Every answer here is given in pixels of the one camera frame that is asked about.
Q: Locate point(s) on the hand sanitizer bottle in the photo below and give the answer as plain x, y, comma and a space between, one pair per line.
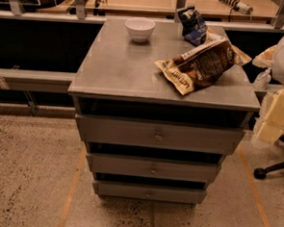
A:
263, 79

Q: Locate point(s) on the top grey drawer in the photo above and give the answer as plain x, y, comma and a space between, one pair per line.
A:
155, 134

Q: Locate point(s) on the grey drawer cabinet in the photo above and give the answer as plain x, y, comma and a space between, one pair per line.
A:
119, 78

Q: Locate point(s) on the white power strip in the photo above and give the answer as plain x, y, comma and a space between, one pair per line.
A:
238, 6

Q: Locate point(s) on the white bowl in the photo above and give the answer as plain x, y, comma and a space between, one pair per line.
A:
140, 29

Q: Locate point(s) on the black office chair base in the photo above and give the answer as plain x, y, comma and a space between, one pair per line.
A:
261, 173

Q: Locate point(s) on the grey drawer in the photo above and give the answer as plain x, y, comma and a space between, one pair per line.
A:
155, 134
160, 193
145, 167

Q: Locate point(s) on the brown chip bag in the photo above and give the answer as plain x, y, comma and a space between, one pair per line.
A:
202, 66

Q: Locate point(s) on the bottom grey drawer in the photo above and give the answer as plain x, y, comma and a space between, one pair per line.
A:
160, 193

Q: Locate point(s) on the middle grey drawer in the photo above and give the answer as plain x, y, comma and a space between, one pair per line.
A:
145, 167

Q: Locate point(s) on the blue chip bag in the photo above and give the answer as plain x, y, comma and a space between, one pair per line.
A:
194, 26

